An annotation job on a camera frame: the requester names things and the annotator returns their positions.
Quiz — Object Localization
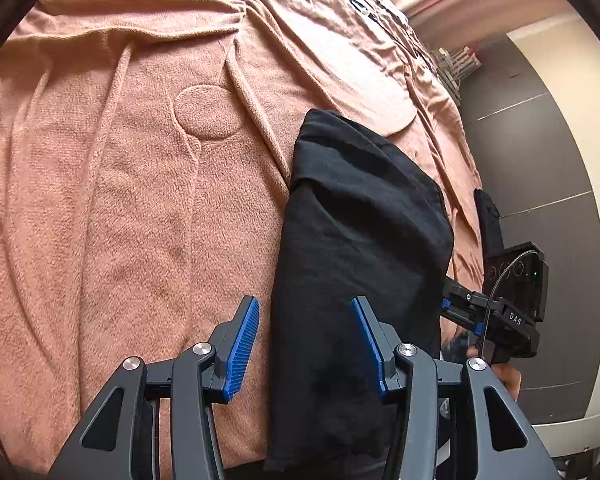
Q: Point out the brown fleece blanket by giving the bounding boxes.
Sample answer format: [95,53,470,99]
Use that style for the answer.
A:
[0,0,483,478]

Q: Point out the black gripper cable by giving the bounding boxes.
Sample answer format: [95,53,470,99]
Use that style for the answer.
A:
[482,250,538,357]

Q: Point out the white rack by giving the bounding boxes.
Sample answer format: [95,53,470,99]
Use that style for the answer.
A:
[431,46,482,107]

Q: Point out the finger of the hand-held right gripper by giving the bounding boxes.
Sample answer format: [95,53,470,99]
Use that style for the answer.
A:
[439,304,483,337]
[442,276,485,307]

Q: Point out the person's right hand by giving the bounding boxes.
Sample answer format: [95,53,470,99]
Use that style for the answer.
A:
[466,344,523,403]

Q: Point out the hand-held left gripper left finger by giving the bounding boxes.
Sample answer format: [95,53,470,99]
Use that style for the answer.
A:
[47,295,261,480]

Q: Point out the black pants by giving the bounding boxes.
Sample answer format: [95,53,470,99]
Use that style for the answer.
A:
[264,108,455,476]

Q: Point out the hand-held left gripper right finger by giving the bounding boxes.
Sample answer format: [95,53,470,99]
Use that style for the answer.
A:
[351,296,561,480]

